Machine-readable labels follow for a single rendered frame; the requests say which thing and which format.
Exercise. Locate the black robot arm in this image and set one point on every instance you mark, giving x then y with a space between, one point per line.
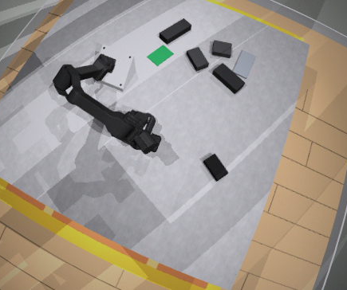
117 123

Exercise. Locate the dark grey switch panel with green rocker switches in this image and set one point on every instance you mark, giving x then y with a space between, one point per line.
149 126

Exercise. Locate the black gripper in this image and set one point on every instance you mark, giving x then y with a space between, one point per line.
157 138

